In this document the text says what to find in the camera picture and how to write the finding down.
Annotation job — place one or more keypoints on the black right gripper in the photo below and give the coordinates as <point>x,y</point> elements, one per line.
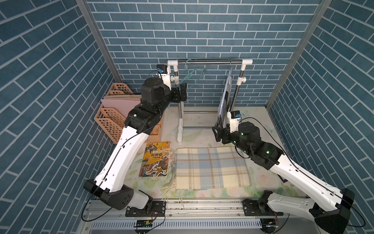
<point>226,132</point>

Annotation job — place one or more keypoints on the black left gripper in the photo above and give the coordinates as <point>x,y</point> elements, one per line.
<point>177,99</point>

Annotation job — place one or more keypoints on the black white checkered scarf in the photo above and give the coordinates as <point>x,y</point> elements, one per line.
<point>223,102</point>

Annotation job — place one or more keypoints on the green clothes hanger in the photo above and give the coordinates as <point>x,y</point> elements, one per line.
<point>190,74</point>

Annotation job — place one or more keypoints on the pastel plaid scarf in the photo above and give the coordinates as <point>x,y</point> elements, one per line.
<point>207,173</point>

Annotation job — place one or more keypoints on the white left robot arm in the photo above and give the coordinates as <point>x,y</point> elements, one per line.
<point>109,185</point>

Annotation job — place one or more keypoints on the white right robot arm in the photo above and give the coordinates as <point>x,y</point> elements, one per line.
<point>328,206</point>

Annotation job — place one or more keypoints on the pink pressure file folder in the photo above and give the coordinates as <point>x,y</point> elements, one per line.
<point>121,105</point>

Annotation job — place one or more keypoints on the orange plastic file organizer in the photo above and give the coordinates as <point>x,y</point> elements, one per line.
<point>109,119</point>

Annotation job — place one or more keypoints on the white steel clothes rack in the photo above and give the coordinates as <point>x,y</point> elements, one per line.
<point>224,102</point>

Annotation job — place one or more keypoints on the yellow comic book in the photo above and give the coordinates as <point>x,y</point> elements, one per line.
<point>156,160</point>

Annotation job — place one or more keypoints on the dark blue notebook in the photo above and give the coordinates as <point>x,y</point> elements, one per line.
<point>284,180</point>

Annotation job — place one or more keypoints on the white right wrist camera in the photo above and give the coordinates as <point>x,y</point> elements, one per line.
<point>234,119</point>

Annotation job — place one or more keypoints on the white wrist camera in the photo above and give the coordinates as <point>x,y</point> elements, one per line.
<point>165,71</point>
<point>234,119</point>

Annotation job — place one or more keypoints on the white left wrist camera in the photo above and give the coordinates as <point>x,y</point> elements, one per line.
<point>165,71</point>

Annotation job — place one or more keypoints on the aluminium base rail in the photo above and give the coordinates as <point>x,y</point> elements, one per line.
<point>177,215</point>

